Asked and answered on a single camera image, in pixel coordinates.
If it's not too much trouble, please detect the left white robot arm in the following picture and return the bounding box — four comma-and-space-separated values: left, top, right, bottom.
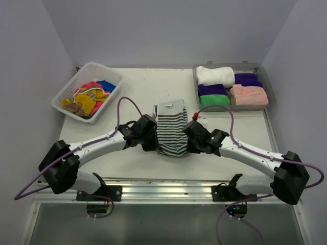
38, 114, 158, 202

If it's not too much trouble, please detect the purple rolled towel back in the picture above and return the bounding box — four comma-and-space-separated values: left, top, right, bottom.
235, 73, 263, 87

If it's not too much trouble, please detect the green rolled towel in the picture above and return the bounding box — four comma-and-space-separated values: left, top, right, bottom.
199, 94, 230, 106

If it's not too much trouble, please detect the yellow brown towel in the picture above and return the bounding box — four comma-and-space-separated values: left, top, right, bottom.
61, 86, 110, 117

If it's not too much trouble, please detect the green white striped towel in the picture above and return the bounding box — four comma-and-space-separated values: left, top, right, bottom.
156, 99, 188, 158

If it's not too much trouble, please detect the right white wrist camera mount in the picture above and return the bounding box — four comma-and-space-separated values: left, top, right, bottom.
193, 112, 209, 128

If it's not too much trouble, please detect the purple rolled towel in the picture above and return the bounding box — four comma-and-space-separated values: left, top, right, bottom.
198, 84, 228, 96
235, 73, 263, 87

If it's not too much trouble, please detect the aluminium mounting rail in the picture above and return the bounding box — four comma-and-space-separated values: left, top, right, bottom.
33, 178, 282, 204

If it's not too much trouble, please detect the white perforated plastic basket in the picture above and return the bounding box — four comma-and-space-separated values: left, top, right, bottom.
51, 62, 125, 124

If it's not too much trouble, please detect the purple rolled towel front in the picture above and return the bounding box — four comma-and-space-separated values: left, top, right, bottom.
198, 84, 228, 96

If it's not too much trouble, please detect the pink rolled towel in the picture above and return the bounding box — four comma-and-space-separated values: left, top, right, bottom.
230, 84, 269, 106

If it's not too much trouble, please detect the blue towel in basket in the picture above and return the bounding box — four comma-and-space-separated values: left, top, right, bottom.
96, 80, 116, 93

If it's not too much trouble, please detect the white rolled towel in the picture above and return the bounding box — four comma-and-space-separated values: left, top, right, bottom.
195, 66, 235, 88

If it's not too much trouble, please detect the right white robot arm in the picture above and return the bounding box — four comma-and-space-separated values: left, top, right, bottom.
182, 120, 310, 205

